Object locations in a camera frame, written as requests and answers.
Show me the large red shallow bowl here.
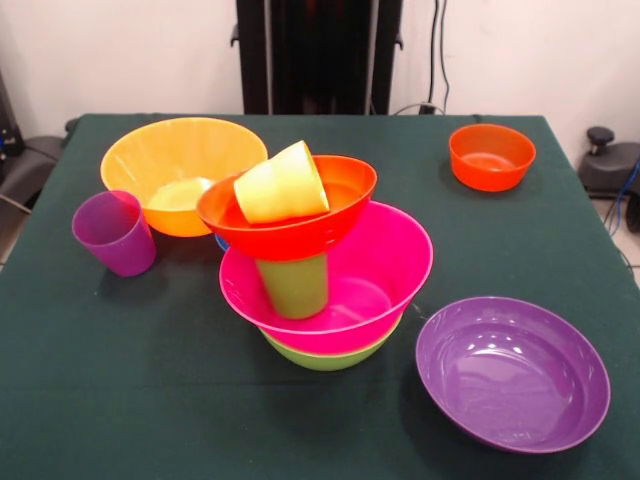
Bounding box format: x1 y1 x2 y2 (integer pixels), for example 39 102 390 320
196 154 379 263

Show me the green cup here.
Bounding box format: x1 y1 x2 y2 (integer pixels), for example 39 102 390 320
255 252 331 320

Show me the yellow cup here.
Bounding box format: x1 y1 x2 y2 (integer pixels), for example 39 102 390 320
232 139 331 225

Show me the large pink bowl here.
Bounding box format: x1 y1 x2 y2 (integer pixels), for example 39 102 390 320
218 200 435 357

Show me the green bowl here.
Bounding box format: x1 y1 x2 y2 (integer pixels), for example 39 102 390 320
259 319 401 372

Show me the large orange bowl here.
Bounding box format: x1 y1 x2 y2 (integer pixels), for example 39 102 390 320
99 117 269 238

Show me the dark green tablecloth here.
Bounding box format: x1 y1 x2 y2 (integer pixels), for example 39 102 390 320
0 113 640 480

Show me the small red bowl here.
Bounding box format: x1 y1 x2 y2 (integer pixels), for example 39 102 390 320
448 123 538 193

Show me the purple cup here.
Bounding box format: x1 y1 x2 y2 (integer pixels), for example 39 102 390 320
71 190 158 278

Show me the large purple shallow bowl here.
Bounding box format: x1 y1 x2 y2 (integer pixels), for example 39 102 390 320
414 295 612 454

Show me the black floor base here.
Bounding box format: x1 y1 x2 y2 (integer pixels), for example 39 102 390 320
579 127 640 201
0 134 66 206

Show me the black hanging cable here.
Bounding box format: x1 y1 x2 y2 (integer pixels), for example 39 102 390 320
429 0 451 114

